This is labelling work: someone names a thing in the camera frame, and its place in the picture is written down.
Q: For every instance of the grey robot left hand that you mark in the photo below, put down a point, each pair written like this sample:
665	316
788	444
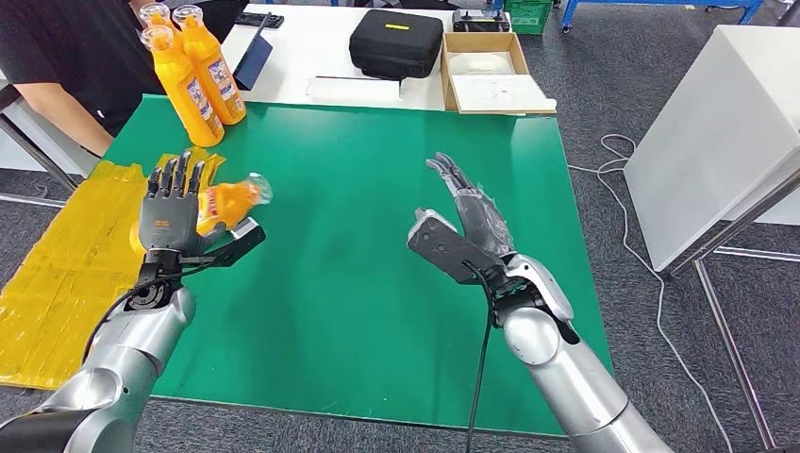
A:
169	219

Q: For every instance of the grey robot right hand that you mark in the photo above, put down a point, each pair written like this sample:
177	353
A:
481	219

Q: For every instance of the orange bottle with label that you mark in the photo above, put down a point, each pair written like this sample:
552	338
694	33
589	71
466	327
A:
212	69
231	203
184	94
156	19

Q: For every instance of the person's right forearm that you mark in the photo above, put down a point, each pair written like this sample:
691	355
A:
69	119

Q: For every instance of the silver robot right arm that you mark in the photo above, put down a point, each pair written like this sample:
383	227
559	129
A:
569	369

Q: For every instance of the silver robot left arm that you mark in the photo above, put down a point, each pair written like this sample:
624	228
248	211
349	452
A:
119	362

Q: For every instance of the yellow plastic sheet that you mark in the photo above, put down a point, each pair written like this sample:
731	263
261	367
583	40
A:
69	275

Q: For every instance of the white foam block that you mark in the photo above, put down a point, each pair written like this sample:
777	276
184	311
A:
500	94

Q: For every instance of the green table mat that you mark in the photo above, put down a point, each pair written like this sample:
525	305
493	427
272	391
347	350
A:
350	250

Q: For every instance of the open cardboard box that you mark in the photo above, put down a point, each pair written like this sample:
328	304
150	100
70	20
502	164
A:
445	72

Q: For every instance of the round white plate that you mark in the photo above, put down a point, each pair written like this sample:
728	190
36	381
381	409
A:
480	64

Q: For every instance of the dark blue tablet folio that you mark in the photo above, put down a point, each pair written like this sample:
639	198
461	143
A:
253	62

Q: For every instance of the black carrying case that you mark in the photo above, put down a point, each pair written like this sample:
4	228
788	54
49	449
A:
395	44

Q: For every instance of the black controller device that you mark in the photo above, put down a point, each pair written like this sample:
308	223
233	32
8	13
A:
480	22

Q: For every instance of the person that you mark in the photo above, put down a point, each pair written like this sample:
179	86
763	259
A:
75	44

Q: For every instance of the metal-legged side table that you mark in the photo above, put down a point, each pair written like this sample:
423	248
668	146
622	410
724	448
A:
6	97

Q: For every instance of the green plastic crate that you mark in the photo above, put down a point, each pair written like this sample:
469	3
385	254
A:
529	15

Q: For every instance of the black phone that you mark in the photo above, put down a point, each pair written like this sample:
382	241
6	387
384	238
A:
259	20

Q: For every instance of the white desk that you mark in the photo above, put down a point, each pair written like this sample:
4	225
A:
312	50

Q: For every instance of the white table with metal legs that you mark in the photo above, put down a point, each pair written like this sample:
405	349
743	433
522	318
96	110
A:
719	125

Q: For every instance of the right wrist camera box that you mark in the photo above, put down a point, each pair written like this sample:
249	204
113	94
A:
444	247

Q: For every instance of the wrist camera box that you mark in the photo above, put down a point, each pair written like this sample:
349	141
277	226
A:
444	247
240	241

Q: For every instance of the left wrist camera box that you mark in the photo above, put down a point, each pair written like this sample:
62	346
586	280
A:
240	241

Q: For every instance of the blue metal frame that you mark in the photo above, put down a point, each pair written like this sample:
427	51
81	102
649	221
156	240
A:
662	2

